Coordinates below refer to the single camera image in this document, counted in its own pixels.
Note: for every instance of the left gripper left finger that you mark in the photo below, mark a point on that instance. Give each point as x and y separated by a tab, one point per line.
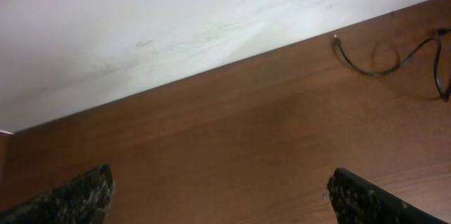
86	198

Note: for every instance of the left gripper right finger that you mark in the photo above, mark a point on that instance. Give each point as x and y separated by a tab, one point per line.
356	200

